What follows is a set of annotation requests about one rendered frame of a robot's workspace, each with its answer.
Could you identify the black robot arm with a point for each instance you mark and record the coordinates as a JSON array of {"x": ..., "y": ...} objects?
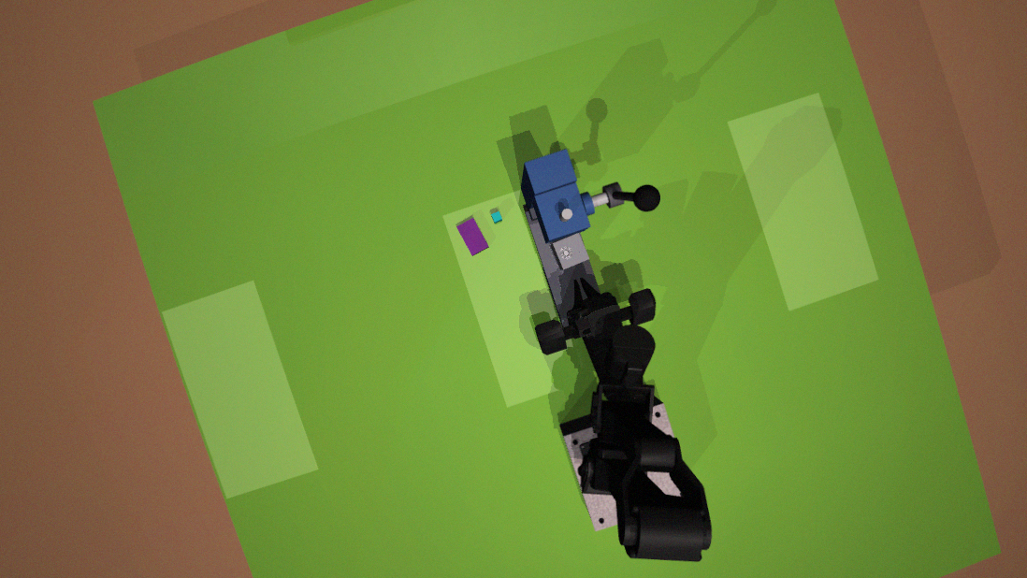
[{"x": 650, "y": 524}]

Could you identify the purple rectangular block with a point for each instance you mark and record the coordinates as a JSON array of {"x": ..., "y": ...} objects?
[{"x": 472, "y": 236}]

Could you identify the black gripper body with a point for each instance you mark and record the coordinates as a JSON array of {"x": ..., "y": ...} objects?
[{"x": 552, "y": 337}]

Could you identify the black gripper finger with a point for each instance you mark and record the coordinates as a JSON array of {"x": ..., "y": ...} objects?
[
  {"x": 577, "y": 300},
  {"x": 589, "y": 290}
]

